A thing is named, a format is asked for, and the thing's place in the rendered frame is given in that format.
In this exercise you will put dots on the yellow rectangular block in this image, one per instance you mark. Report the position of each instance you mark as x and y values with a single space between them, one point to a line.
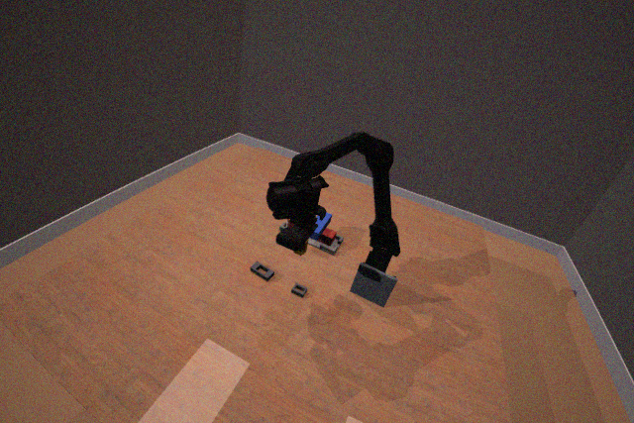
302 250

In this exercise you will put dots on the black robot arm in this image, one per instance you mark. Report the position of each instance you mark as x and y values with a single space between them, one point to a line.
300 188

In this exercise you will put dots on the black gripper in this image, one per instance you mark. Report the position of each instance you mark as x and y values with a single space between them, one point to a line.
304 226

